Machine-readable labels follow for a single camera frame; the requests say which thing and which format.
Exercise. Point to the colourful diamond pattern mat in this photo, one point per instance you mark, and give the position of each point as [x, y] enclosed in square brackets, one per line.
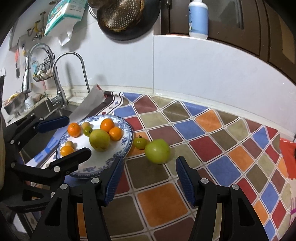
[149, 203]

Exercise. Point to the thin curved steel faucet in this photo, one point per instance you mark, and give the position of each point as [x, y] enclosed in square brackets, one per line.
[74, 72]

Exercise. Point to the teal white paper box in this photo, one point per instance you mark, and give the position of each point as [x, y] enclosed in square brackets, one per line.
[63, 17]

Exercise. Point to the large chrome kitchen faucet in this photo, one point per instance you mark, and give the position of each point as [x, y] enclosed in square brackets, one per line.
[28, 76]

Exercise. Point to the brass pot lid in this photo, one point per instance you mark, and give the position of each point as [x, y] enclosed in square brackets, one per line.
[97, 4]

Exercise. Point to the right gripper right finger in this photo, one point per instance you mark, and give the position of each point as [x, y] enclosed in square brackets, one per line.
[239, 219]

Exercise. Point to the brown round longan fruit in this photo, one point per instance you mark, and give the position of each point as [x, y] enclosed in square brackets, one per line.
[85, 125]

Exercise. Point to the stainless steel sink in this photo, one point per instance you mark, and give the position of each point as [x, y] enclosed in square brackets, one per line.
[44, 141]

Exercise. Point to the large green apple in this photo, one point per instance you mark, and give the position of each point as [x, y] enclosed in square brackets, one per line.
[157, 151]

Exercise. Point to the small orange mandarin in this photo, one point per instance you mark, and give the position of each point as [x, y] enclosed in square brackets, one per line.
[115, 133]

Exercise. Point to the white blue pump bottle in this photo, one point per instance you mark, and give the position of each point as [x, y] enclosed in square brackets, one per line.
[198, 19]

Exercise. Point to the yellow green pear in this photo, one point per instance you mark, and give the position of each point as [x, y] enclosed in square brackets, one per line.
[99, 140]

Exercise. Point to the orange behind finger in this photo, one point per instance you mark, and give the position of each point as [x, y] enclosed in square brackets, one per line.
[107, 124]

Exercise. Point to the black wire sink basket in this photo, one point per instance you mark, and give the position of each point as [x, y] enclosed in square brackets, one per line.
[43, 71]

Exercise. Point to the large orange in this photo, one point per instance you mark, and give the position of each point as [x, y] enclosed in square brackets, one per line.
[74, 130]

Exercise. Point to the black frying pan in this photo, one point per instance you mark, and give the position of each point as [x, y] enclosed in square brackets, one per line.
[127, 20]

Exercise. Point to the small green tomato on plate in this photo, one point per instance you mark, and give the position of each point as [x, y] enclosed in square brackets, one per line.
[87, 130]

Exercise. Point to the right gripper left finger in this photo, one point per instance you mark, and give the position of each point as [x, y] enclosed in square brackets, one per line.
[60, 218]

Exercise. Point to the small orange on plate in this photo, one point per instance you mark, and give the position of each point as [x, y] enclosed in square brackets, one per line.
[66, 150]

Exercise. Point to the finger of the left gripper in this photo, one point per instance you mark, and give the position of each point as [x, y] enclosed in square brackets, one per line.
[56, 171]
[22, 131]

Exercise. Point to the blue white porcelain plate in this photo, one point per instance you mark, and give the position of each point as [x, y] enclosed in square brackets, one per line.
[98, 160]

